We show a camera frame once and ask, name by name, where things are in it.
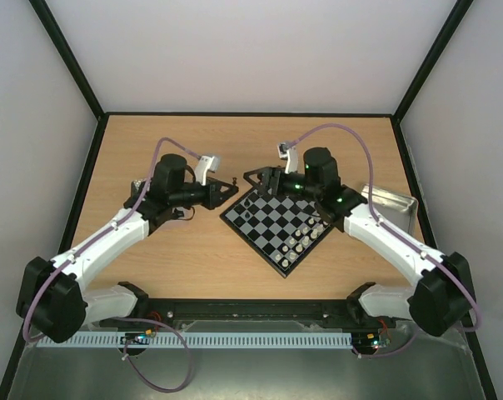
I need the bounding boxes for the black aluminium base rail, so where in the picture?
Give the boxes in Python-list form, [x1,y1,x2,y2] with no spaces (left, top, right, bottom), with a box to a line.
[84,296,469,330]

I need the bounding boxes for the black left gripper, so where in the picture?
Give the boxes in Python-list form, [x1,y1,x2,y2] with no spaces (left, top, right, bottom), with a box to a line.
[170,177,239,211]

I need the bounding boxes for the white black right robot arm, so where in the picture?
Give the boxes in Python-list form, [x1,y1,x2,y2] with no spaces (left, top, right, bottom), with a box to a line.
[243,147,475,337]

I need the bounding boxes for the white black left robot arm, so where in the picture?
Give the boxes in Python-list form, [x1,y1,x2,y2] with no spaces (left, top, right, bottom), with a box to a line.
[16,153,238,343]

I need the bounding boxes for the grey tray of black pieces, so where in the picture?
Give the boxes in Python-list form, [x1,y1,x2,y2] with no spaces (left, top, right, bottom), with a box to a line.
[130,179,145,196]

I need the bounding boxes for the black white chess board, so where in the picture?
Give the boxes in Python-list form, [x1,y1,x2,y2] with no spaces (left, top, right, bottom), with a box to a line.
[221,188,332,278]

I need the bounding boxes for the black enclosure frame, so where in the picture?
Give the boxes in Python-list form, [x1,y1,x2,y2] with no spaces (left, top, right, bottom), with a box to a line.
[0,1,497,399]

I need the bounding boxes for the light blue slotted cable duct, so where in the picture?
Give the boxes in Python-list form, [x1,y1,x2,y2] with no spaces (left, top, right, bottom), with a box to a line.
[37,331,352,349]

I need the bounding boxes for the metal tray of white pieces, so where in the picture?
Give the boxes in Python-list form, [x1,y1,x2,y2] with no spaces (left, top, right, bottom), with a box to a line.
[372,186,418,236]

